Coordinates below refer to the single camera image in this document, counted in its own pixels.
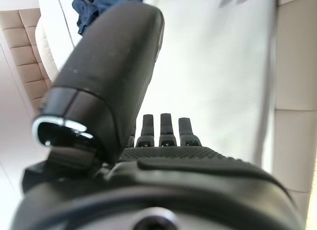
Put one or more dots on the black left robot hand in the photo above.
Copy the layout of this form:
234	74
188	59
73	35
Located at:
111	66

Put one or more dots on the blue garment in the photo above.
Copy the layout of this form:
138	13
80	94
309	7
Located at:
86	9

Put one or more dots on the bed with beige cover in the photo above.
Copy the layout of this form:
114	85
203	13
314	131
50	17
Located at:
210	78

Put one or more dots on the beige upholstered bed frame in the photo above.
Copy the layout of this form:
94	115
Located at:
294	66

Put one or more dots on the white duvet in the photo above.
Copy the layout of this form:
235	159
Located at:
49	41

